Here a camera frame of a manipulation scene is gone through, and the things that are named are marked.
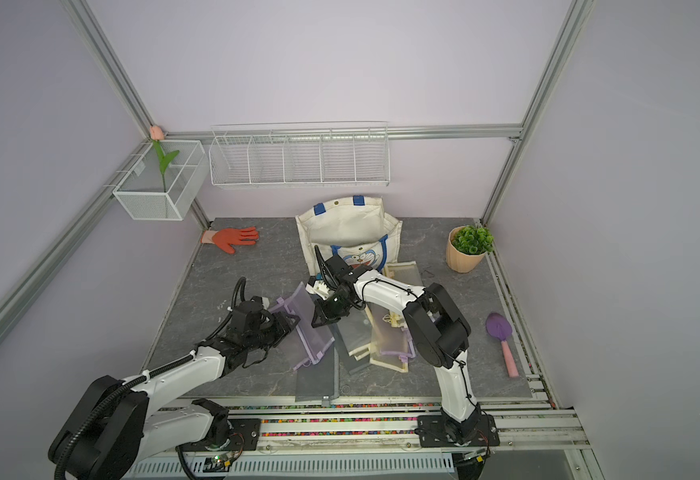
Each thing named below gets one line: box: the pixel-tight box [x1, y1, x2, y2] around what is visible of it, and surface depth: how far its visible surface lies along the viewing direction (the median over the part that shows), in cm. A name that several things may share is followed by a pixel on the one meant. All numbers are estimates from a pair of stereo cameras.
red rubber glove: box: [200, 226, 259, 255], surface depth 118 cm
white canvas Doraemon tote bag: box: [295, 195, 403, 276], surface depth 101 cm
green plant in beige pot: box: [446, 225, 495, 273], surface depth 98 cm
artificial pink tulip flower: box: [149, 125, 180, 193], surface depth 93 cm
